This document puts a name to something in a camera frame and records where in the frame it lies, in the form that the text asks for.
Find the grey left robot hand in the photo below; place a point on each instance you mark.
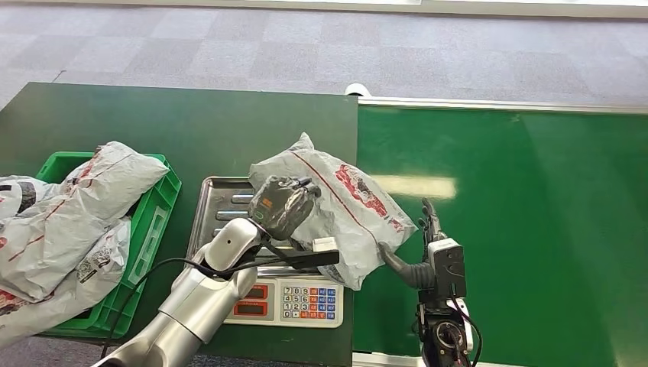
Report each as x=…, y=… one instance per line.
x=281, y=207

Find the electronic scale steel tray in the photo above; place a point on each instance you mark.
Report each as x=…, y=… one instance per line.
x=293, y=304

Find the large white mailer red stripe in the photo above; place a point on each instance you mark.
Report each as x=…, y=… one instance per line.
x=76, y=213

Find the green conveyor belt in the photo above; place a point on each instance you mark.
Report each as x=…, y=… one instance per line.
x=557, y=228

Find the grey mailer bag red print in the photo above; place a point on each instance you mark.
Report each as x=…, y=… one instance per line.
x=344, y=218

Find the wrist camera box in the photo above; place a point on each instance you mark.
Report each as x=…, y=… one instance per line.
x=324, y=245
x=448, y=268

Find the white round conveyor end cap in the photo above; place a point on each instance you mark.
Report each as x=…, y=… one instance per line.
x=357, y=89

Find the white mailer black mark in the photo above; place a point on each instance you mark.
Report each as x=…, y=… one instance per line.
x=20, y=195

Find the green plastic crate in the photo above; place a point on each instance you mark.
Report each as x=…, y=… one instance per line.
x=149, y=223

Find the silver conveyor side rail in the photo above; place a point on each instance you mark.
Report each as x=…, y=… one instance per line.
x=506, y=105

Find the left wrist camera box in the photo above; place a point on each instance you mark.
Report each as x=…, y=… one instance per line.
x=324, y=245

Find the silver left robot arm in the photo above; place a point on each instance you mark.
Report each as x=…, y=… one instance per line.
x=202, y=304

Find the white mailer with QR code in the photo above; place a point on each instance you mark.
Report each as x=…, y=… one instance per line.
x=76, y=289

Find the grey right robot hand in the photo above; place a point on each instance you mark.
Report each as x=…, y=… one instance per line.
x=417, y=276

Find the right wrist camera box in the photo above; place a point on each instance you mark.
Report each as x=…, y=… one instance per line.
x=448, y=268

